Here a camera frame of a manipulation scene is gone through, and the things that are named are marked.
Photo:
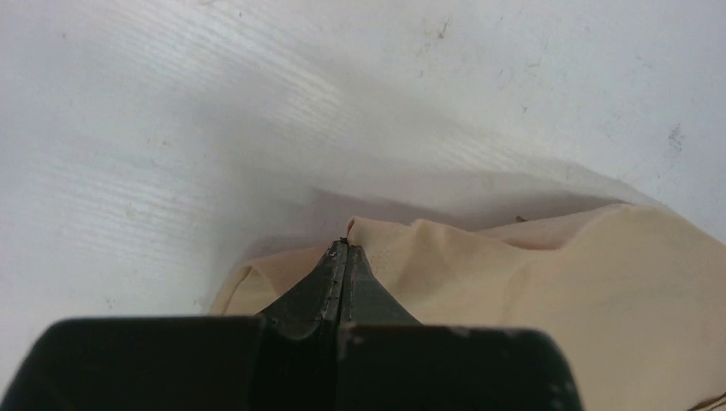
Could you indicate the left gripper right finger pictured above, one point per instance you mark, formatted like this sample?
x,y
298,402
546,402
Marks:
x,y
388,360

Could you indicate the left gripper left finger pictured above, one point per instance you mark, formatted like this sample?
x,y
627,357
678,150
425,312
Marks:
x,y
283,358

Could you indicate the beige t shirt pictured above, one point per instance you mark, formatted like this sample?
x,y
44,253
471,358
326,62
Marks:
x,y
633,295

